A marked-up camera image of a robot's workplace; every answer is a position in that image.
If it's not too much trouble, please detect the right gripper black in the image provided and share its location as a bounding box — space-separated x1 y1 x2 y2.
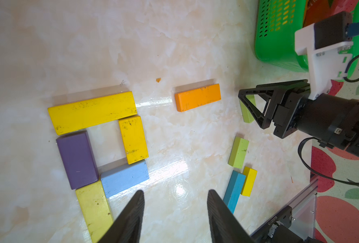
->
238 80 310 139

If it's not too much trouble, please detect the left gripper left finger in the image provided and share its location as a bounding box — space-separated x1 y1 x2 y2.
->
98 190 145 243

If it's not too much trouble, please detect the light blue block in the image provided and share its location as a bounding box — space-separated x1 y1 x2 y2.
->
100 160 150 198

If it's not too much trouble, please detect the cyan long block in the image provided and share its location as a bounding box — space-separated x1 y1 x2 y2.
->
223 171 246 214

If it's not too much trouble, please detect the purple block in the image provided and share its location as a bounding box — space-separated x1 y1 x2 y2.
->
56 131 99 190

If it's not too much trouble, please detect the yellow-green long block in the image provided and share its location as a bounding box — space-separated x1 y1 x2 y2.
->
75 180 114 243

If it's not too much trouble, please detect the red snack bag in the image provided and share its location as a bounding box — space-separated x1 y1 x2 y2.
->
302 0 359 43

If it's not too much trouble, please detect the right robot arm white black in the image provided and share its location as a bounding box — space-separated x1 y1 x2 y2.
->
238 80 359 157

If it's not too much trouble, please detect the green plastic basket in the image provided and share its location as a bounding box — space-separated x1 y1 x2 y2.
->
254 0 359 77

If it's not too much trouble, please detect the short yellow block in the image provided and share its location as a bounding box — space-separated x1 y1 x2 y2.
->
119 115 149 165

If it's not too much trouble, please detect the orange block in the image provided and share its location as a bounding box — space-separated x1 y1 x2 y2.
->
174 84 222 112

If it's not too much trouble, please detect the green block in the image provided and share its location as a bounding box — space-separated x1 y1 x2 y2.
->
240 95 256 124
228 137 249 169

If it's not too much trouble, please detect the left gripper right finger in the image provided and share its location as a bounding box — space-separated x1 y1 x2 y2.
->
207 189 254 243

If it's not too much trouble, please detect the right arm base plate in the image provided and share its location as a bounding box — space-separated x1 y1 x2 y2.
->
250 206 321 243

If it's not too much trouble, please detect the long yellow block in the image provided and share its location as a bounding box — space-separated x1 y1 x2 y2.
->
48 92 137 135

